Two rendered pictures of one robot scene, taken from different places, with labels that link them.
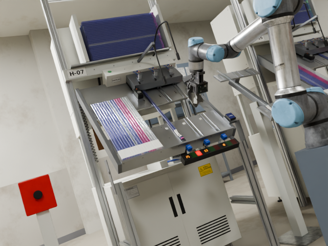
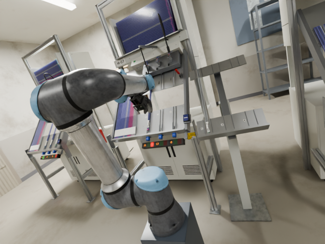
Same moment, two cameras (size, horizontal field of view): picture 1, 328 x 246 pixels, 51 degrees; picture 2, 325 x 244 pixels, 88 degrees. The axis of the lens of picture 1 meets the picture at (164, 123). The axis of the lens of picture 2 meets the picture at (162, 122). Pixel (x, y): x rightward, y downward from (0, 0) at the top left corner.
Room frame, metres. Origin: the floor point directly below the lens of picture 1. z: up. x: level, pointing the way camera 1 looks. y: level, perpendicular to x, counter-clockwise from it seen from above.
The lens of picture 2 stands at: (1.14, -1.11, 1.10)
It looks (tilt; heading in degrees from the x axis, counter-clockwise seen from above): 15 degrees down; 52
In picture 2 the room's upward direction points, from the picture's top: 19 degrees counter-clockwise
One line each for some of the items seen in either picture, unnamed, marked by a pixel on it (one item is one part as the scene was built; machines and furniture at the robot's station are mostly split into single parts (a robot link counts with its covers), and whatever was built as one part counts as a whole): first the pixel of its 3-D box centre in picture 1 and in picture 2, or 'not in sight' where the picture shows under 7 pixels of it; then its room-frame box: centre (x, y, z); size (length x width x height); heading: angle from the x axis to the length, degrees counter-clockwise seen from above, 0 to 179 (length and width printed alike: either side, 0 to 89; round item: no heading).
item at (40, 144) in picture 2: not in sight; (77, 138); (1.62, 1.45, 0.66); 1.01 x 0.73 x 1.31; 23
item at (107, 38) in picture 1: (122, 39); (147, 27); (2.26, 0.10, 1.52); 0.51 x 0.13 x 0.27; 113
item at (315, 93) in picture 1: (310, 104); (152, 186); (1.40, -0.59, 0.72); 0.13 x 0.12 x 0.14; 127
